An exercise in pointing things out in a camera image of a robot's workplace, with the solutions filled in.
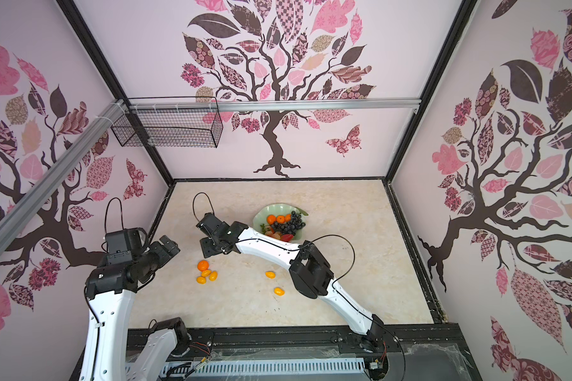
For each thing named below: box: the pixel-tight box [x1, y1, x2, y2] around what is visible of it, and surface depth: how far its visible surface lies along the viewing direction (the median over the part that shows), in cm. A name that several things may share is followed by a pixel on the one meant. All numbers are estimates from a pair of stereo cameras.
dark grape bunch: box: [271, 210, 306, 236], surface depth 97 cm
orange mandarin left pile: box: [197, 259, 210, 273], surface depth 91 cm
